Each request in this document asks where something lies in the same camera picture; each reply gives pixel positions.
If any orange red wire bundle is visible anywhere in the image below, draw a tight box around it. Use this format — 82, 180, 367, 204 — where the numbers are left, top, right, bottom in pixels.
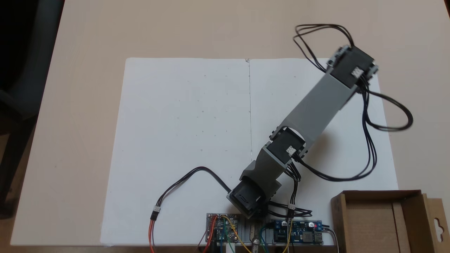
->
149, 210, 158, 253

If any dark circuit board red LED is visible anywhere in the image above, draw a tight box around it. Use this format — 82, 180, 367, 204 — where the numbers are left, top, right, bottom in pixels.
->
206, 212, 243, 244

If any short black wire bundle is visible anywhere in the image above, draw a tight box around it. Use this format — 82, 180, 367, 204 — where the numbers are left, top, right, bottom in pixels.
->
269, 164, 313, 220

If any brown cardboard box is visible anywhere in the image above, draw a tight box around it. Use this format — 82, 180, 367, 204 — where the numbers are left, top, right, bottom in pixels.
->
330, 190, 450, 253

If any dark chair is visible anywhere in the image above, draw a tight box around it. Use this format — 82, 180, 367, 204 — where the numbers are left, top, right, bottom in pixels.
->
0, 0, 66, 219

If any metal clamp bolt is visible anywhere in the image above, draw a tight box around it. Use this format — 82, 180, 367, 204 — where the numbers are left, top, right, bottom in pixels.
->
250, 221, 263, 253

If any blue circuit board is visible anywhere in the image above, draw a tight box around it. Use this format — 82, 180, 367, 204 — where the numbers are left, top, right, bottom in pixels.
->
272, 219, 324, 245

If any white cable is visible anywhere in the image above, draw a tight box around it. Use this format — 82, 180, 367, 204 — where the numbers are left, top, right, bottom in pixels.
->
328, 228, 340, 253

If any black wrist wire loop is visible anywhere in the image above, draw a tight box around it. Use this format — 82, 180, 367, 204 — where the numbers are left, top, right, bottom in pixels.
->
292, 24, 354, 73

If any long black wire bundle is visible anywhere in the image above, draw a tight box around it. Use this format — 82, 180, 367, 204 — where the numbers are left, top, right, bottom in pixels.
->
295, 79, 414, 182

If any yellow wire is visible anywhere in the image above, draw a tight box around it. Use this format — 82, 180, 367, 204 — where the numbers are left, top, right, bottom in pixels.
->
224, 215, 252, 253
283, 219, 293, 253

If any black base wire bundle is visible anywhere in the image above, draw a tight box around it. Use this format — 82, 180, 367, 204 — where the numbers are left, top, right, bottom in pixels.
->
153, 166, 233, 213

